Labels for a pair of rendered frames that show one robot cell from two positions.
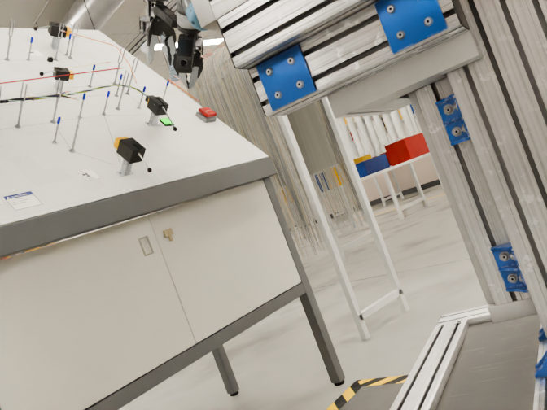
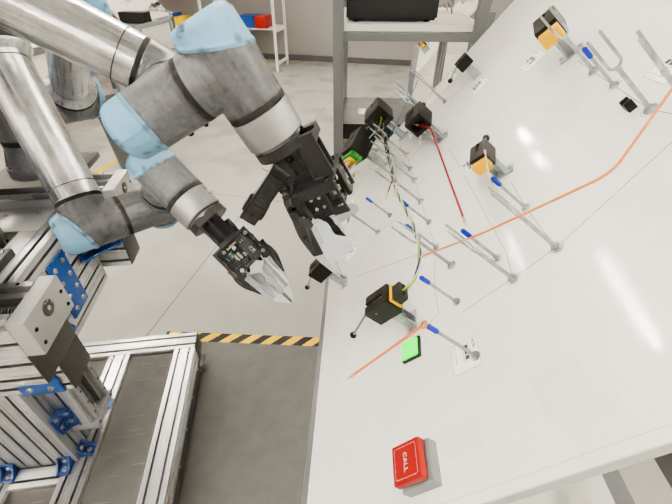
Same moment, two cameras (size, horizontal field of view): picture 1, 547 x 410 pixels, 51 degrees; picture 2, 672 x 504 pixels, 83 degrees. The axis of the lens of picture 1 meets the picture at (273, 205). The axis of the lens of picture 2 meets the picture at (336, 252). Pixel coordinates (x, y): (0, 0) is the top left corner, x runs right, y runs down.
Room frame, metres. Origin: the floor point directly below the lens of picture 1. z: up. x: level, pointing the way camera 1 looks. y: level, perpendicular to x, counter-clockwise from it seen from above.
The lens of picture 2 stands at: (2.25, -0.10, 1.64)
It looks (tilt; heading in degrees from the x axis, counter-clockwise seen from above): 38 degrees down; 144
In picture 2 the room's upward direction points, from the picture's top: straight up
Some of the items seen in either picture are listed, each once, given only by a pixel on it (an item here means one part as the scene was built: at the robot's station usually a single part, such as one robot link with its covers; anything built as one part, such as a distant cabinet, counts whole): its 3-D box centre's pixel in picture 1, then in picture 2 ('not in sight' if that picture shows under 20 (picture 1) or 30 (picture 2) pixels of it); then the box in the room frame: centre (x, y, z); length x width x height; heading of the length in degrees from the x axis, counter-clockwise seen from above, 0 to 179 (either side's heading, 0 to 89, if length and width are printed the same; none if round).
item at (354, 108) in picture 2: not in sight; (379, 117); (1.04, 1.00, 1.09); 0.35 x 0.33 x 0.07; 141
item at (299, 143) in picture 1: (243, 201); not in sight; (3.13, 0.14, 0.78); 1.39 x 0.45 x 1.56; 42
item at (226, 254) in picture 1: (232, 252); not in sight; (1.85, 0.18, 0.60); 0.55 x 0.03 x 0.39; 141
